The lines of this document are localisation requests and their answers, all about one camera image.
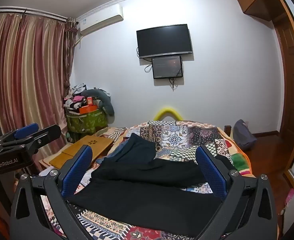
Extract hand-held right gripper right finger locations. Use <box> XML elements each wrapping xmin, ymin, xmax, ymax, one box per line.
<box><xmin>195</xmin><ymin>145</ymin><xmax>278</xmax><ymax>240</ymax></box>

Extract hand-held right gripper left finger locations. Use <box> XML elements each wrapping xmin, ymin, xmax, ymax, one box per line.
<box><xmin>10</xmin><ymin>145</ymin><xmax>97</xmax><ymax>240</ymax></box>

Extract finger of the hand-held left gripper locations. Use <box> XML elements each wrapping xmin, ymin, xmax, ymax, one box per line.
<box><xmin>0</xmin><ymin>123</ymin><xmax>40</xmax><ymax>146</ymax></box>
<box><xmin>2</xmin><ymin>124</ymin><xmax>62</xmax><ymax>156</ymax></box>

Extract black pants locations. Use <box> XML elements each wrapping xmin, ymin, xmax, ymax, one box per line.
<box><xmin>66</xmin><ymin>154</ymin><xmax>233</xmax><ymax>238</ymax></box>

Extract dark teal pants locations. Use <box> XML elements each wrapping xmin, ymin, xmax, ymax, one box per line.
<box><xmin>104</xmin><ymin>133</ymin><xmax>156</xmax><ymax>164</ymax></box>

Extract wooden lap desk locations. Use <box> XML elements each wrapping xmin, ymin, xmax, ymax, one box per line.
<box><xmin>49</xmin><ymin>135</ymin><xmax>114</xmax><ymax>169</ymax></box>

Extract green patterned storage bag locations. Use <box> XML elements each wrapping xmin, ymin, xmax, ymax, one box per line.
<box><xmin>66</xmin><ymin>109</ymin><xmax>108</xmax><ymax>143</ymax></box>

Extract pile of clothes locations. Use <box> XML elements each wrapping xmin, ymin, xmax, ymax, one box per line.
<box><xmin>63</xmin><ymin>83</ymin><xmax>88</xmax><ymax>111</ymax></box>

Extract blue denim cloth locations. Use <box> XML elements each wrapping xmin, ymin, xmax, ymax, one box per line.
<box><xmin>106</xmin><ymin>142</ymin><xmax>128</xmax><ymax>158</ymax></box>

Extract orange box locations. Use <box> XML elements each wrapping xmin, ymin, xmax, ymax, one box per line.
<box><xmin>78</xmin><ymin>105</ymin><xmax>97</xmax><ymax>115</ymax></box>

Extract patchwork printed blanket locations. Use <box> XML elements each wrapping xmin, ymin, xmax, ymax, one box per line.
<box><xmin>38</xmin><ymin>120</ymin><xmax>252</xmax><ymax>240</ymax></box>

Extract grey bag on floor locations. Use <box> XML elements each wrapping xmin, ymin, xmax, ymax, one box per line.
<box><xmin>233</xmin><ymin>119</ymin><xmax>257</xmax><ymax>152</ymax></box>

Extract striped pink curtain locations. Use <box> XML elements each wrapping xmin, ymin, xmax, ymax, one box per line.
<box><xmin>0</xmin><ymin>12</ymin><xmax>75</xmax><ymax>161</ymax></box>

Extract grey plush pillow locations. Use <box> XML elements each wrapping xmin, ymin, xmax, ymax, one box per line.
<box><xmin>83</xmin><ymin>89</ymin><xmax>115</xmax><ymax>124</ymax></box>

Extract yellow foam bed guard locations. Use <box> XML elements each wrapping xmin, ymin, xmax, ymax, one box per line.
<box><xmin>153</xmin><ymin>107</ymin><xmax>184</xmax><ymax>121</ymax></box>

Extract wooden door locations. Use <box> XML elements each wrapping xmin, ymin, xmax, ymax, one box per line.
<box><xmin>272</xmin><ymin>0</ymin><xmax>294</xmax><ymax>193</ymax></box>

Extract white air conditioner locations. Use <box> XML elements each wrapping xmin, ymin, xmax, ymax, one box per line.
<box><xmin>76</xmin><ymin>4</ymin><xmax>124</xmax><ymax>36</ymax></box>

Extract wooden bed post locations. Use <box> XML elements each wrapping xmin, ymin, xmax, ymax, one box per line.
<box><xmin>224</xmin><ymin>125</ymin><xmax>234</xmax><ymax>141</ymax></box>

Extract black monitor cable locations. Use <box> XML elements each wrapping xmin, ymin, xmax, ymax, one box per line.
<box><xmin>169</xmin><ymin>77</ymin><xmax>184</xmax><ymax>91</ymax></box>

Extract small wall-mounted monitor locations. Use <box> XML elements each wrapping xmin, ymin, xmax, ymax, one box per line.
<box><xmin>151</xmin><ymin>56</ymin><xmax>183</xmax><ymax>79</ymax></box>

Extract curtain rail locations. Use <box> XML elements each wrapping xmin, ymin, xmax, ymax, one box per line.
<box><xmin>0</xmin><ymin>6</ymin><xmax>69</xmax><ymax>22</ymax></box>

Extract wall-mounted black television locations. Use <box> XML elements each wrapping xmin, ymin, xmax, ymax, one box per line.
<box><xmin>136</xmin><ymin>24</ymin><xmax>193</xmax><ymax>59</ymax></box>

